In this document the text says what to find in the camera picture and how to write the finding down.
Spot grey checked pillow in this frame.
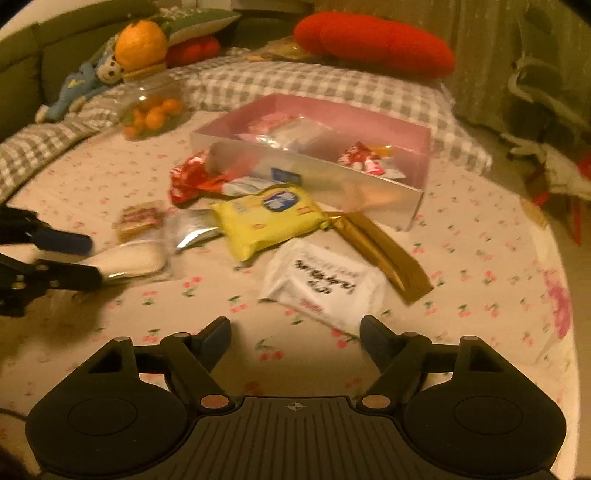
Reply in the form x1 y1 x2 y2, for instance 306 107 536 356
182 60 494 174

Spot pink and silver cardboard box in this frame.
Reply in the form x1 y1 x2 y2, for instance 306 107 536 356
190 93 432 232

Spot blue monkey plush toy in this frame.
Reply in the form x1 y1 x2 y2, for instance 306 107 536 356
34 46 125 123

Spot cherry print bed sheet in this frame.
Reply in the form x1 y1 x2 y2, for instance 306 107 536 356
0 111 578 480

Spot small red plush cushion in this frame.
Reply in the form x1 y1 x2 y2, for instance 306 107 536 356
166 34 221 69

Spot white office chair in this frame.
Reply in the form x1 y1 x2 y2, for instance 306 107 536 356
501 7 591 158

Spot yellow snack packet blue logo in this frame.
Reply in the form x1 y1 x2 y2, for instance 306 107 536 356
211 185 333 263

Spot crumpled cloth on chair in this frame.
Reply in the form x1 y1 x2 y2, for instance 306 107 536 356
542 143 591 199

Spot red plastic chair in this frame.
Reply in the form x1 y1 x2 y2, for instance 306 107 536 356
531 152 591 245

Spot white packet with black print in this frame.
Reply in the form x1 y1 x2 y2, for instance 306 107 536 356
259 237 389 337

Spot pile of small oranges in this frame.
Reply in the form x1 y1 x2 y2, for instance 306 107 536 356
122 98 183 141

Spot gold packets behind pillow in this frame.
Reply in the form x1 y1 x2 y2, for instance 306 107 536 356
247 37 305 63

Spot green snowflake cushion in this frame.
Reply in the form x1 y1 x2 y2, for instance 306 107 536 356
152 7 243 47

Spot shiny red white snack packet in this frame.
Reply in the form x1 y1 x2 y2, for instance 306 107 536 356
168 150 215 206

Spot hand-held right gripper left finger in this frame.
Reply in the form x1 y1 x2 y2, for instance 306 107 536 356
88 316 234 414

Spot glass jar with orange-shaped lid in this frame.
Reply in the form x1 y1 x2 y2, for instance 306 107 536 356
115 19 185 141

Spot gold brown snack packet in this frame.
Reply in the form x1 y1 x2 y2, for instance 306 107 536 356
330 212 435 305

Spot silver foil snack packet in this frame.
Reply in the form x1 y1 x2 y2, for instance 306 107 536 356
166 210 225 252

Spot clear packet of layered cookies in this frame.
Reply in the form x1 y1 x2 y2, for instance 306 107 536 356
117 200 167 243

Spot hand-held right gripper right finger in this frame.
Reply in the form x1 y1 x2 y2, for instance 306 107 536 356
355 315 506 411

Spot red packet with white flowers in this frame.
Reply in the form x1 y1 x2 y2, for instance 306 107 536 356
337 142 386 176

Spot orange and white snack packet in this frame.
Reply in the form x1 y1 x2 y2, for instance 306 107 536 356
369 144 407 181

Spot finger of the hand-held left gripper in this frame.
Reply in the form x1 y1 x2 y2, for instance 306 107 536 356
0 205 93 256
0 253 103 318

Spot large red plush cushion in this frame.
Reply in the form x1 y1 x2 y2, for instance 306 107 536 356
293 11 457 79

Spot grey checked blanket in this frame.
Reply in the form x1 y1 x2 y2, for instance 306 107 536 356
0 46 259 199

